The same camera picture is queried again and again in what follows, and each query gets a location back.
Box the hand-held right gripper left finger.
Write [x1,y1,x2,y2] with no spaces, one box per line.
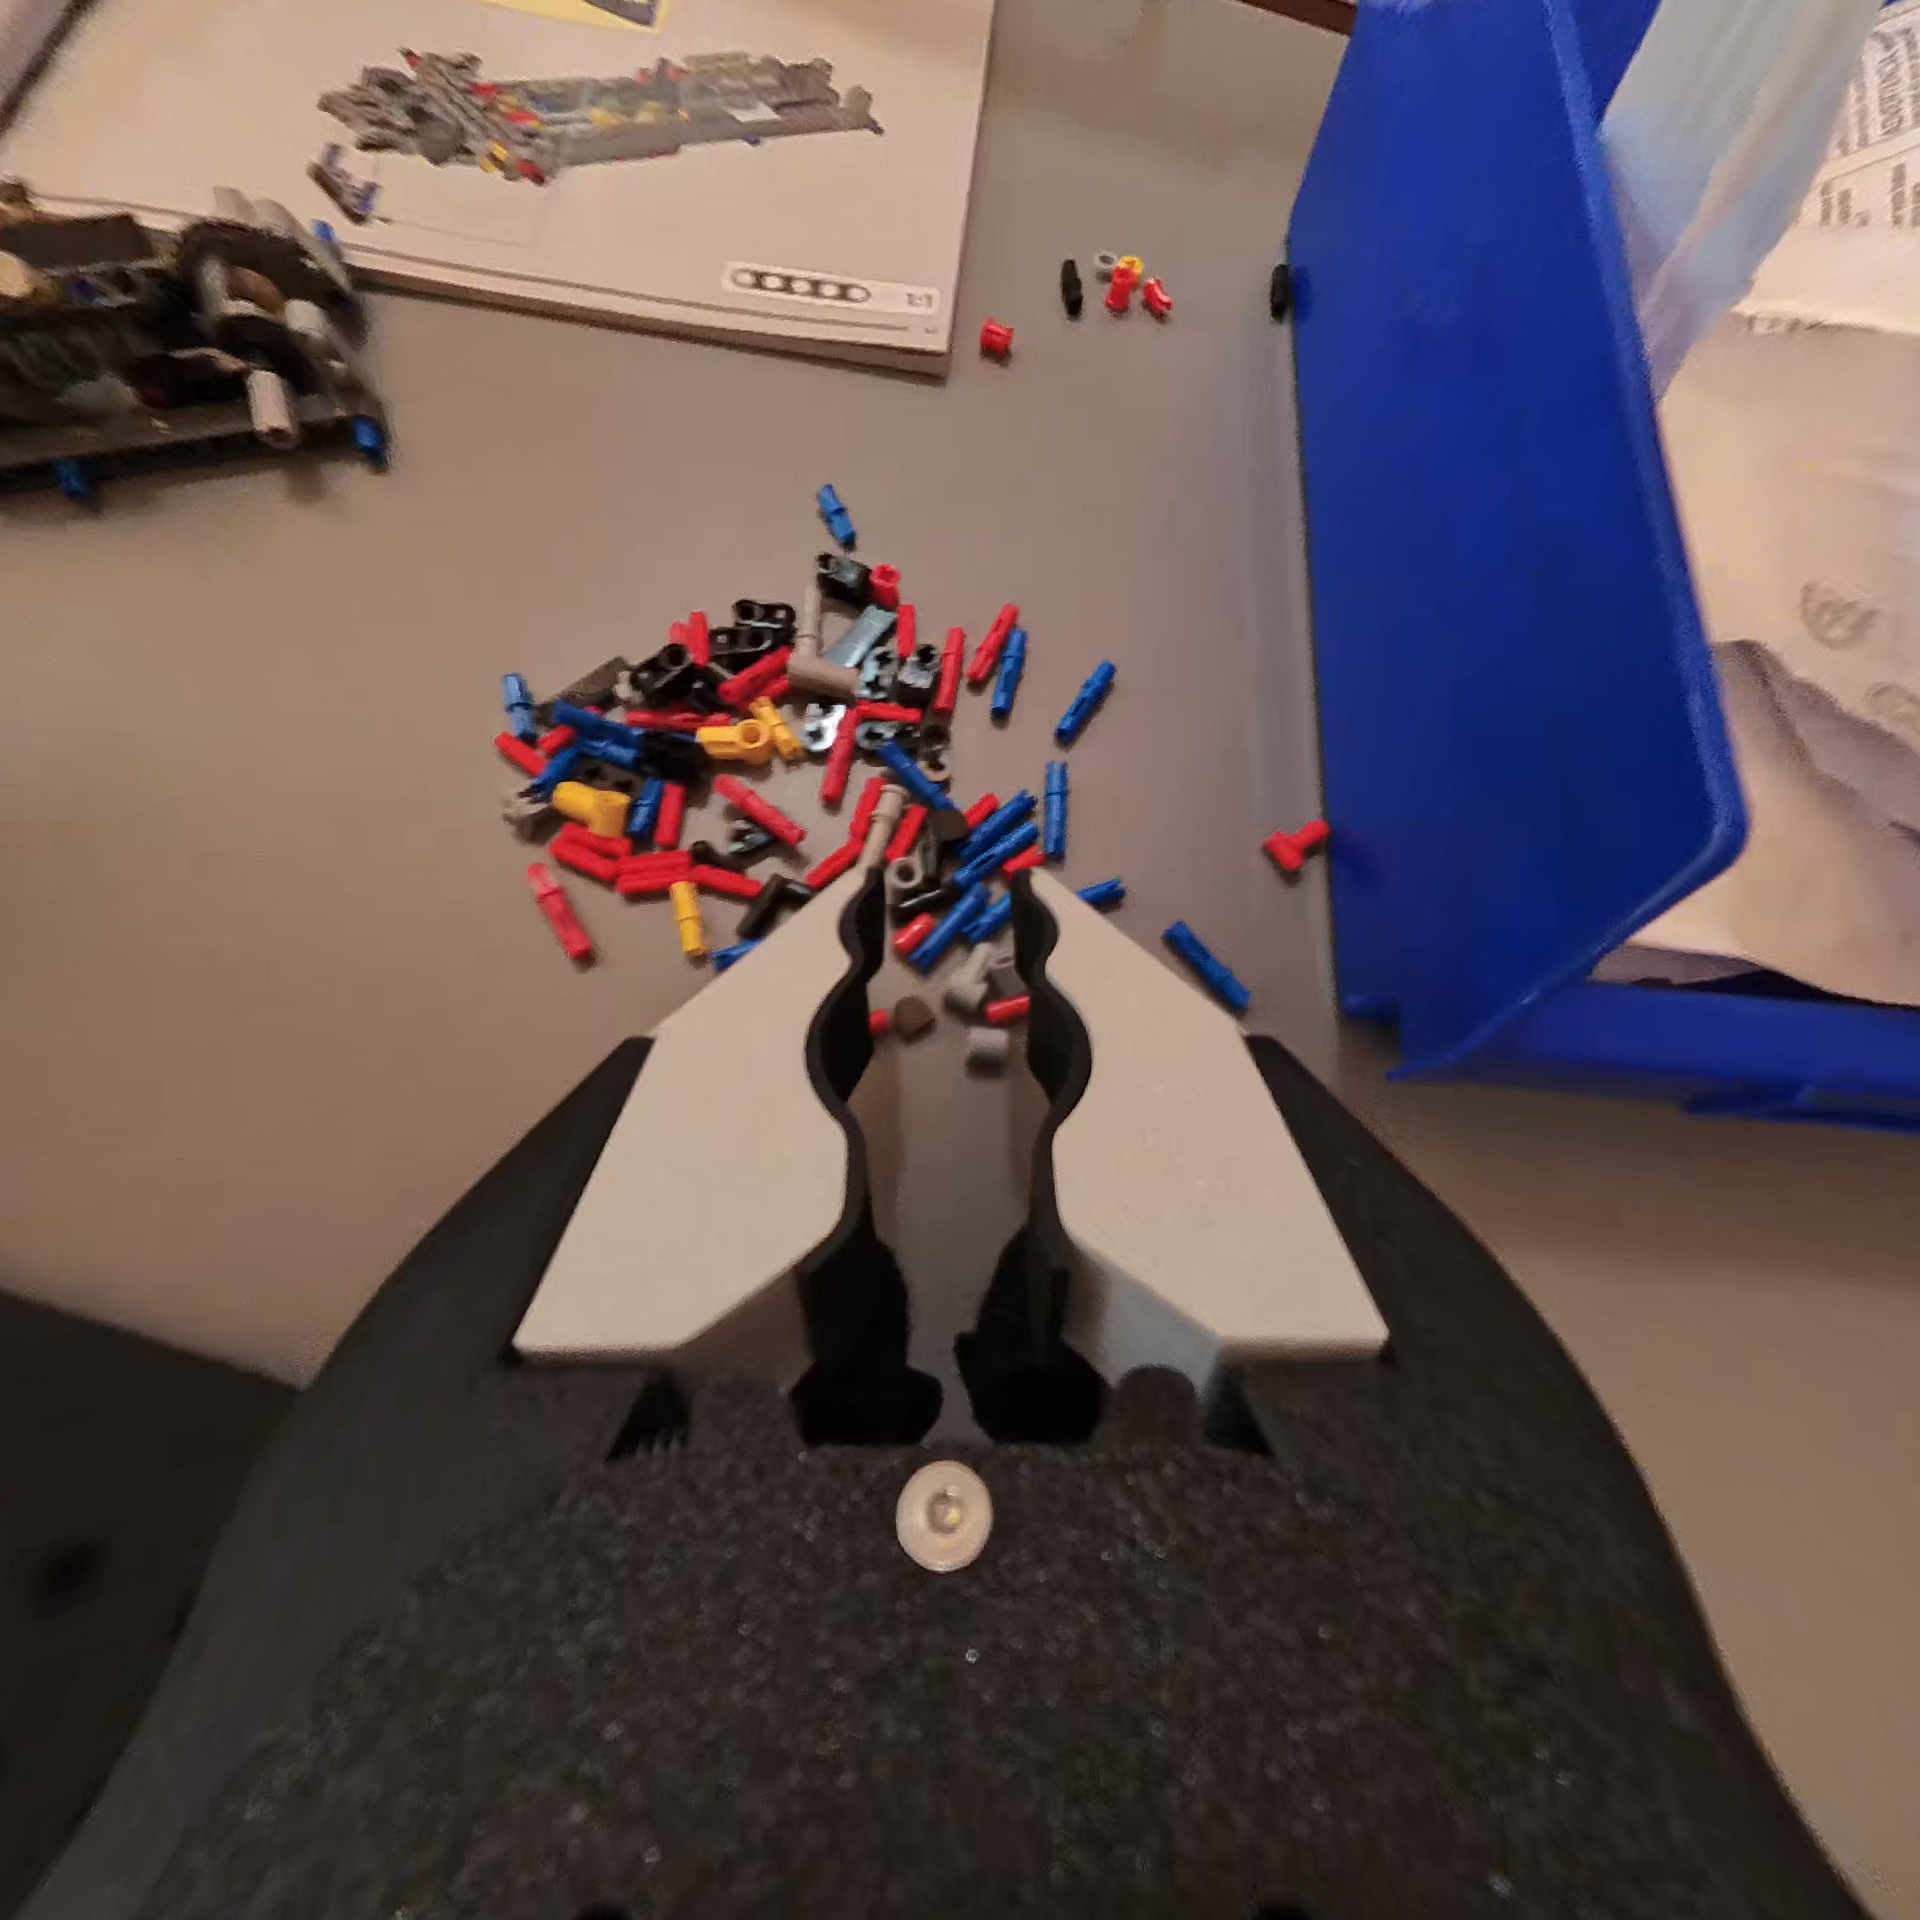
[513,865,891,1441]

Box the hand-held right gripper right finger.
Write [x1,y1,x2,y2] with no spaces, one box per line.
[1008,865,1390,1434]

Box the pile of mixed lego pieces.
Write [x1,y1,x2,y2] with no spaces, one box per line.
[495,479,1130,1073]

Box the long lego chassis assembly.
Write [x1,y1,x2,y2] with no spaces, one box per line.
[0,176,396,504]

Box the lego instruction sheet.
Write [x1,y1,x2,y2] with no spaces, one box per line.
[0,0,1001,377]

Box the blue lego pin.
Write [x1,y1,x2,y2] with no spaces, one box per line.
[1162,917,1254,1013]

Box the small red yellow lego cluster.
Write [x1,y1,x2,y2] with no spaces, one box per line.
[1057,245,1176,321]

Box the black perforated panel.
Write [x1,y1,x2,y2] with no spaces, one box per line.
[0,1281,303,1920]

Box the blue plastic bin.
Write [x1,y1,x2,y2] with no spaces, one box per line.
[1283,0,1920,1133]

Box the crumpled white paper bag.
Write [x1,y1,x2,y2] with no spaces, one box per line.
[1627,0,1920,1007]

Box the clear plastic bag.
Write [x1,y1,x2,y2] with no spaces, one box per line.
[1597,0,1885,400]

